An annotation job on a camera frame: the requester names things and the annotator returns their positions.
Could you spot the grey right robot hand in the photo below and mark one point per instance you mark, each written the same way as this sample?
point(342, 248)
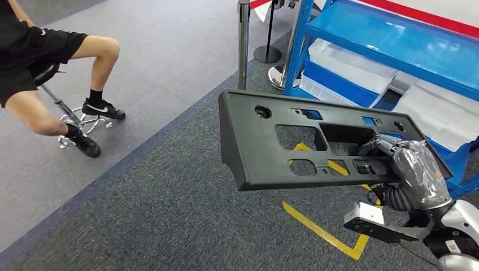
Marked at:
point(423, 175)

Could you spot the black plastic bumper part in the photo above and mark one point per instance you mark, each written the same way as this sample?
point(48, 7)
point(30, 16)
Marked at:
point(254, 157)

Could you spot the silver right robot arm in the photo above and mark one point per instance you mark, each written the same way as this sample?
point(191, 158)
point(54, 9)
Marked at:
point(460, 220)

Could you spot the blue metal shelf rack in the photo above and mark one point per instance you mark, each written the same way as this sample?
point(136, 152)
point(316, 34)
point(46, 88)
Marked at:
point(393, 48)

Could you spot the white plastic bin stack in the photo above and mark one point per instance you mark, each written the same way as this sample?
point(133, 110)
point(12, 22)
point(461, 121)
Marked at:
point(441, 112)

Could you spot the red barrier belt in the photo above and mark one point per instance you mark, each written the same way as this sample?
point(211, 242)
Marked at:
point(430, 16)

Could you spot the chrome stanchion with black top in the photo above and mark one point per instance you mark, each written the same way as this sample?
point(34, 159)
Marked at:
point(278, 80)

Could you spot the thin black stanchion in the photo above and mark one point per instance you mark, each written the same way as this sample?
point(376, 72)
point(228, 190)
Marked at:
point(267, 54)

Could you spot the black stool with chrome base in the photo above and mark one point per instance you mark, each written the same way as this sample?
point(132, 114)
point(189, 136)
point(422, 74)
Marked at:
point(61, 105)

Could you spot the person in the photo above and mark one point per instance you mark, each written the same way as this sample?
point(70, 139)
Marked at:
point(22, 48)

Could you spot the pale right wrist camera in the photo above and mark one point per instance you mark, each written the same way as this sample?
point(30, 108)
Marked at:
point(363, 215)

